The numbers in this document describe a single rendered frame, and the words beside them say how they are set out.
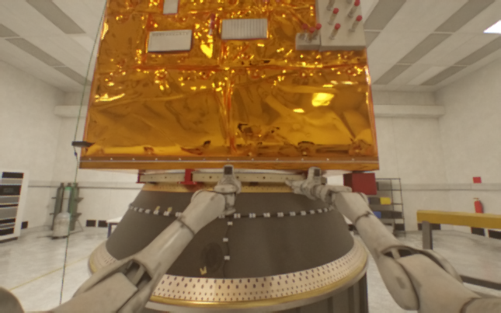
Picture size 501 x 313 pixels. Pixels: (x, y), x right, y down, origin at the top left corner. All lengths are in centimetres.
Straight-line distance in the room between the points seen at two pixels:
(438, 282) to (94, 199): 876
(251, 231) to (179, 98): 93
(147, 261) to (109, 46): 158
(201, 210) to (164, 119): 90
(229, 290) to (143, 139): 97
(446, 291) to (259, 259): 73
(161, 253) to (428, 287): 48
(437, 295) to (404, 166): 823
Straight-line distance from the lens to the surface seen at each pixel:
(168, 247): 48
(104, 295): 43
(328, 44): 148
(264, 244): 102
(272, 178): 111
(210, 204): 51
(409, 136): 900
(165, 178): 127
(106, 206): 849
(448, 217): 122
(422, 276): 45
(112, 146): 147
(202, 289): 98
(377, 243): 55
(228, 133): 119
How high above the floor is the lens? 165
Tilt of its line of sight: 9 degrees up
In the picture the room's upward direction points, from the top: straight up
